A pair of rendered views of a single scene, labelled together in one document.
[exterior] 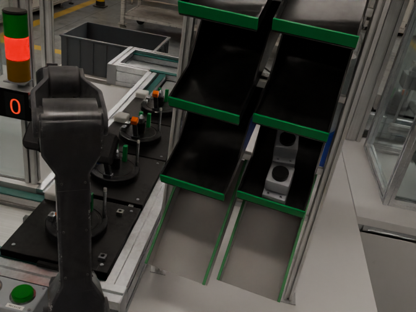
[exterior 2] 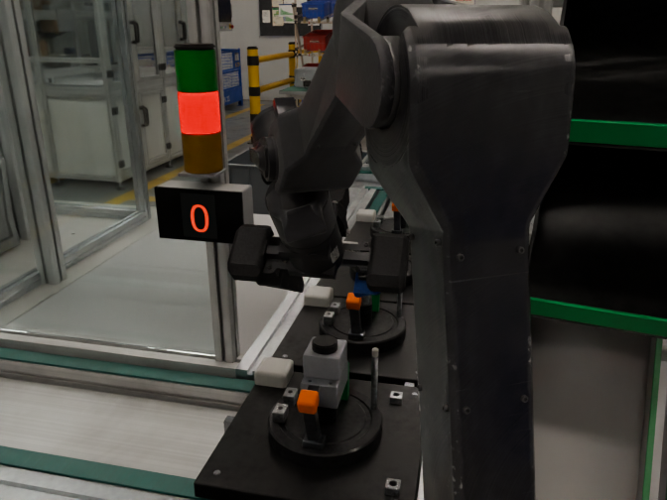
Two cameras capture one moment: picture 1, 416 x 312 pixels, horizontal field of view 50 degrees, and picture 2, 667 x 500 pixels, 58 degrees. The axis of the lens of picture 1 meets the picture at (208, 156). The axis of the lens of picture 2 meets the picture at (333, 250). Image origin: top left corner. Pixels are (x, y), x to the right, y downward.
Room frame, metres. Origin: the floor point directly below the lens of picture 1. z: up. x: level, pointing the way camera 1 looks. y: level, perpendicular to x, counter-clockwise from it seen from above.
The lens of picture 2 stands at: (0.20, 0.18, 1.44)
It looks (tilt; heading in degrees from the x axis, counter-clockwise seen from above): 21 degrees down; 8
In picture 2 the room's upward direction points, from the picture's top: straight up
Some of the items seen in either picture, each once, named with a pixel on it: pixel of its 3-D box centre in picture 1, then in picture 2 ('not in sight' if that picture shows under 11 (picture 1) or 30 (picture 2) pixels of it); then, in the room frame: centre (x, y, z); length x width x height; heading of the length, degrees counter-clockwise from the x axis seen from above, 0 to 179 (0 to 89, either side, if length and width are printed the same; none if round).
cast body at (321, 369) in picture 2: not in sight; (327, 362); (0.82, 0.28, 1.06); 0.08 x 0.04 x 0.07; 176
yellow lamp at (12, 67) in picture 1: (18, 68); (202, 151); (0.94, 0.46, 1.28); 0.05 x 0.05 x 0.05
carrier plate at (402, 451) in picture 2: (77, 229); (325, 436); (0.81, 0.28, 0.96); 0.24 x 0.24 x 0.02; 85
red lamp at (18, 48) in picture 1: (17, 46); (200, 111); (0.94, 0.46, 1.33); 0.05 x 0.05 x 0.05
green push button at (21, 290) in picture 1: (22, 294); not in sight; (0.59, 0.31, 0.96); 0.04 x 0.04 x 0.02
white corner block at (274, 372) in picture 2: (56, 195); (274, 377); (0.91, 0.37, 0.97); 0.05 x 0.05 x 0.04; 85
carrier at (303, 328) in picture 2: (115, 160); (362, 309); (1.06, 0.26, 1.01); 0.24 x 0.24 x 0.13; 85
